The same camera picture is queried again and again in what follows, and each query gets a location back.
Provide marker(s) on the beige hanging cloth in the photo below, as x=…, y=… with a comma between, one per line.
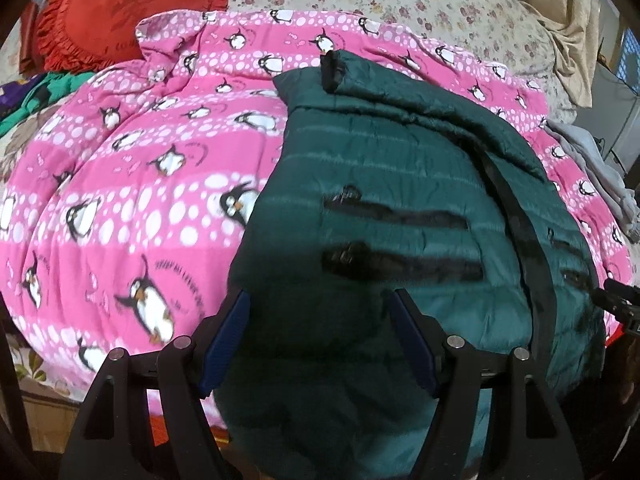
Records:
x=565, y=15

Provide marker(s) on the grey cloth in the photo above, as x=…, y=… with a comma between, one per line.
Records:
x=600, y=170

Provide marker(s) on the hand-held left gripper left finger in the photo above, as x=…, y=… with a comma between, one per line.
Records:
x=227, y=332

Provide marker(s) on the red ruffled pillow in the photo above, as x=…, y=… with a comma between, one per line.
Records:
x=115, y=15

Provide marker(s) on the purple cloth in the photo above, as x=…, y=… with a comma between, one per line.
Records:
x=12, y=97

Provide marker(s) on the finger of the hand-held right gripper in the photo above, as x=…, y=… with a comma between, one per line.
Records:
x=617, y=295

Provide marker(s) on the dark green puffer jacket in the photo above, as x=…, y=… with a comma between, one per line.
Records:
x=375, y=170

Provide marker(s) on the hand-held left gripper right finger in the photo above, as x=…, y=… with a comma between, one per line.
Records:
x=412, y=332

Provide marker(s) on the green cloth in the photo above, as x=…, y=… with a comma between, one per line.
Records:
x=47, y=92

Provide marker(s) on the pink penguin print blanket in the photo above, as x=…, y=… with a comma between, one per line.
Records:
x=150, y=185

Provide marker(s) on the window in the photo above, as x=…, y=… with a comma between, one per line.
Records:
x=631, y=62

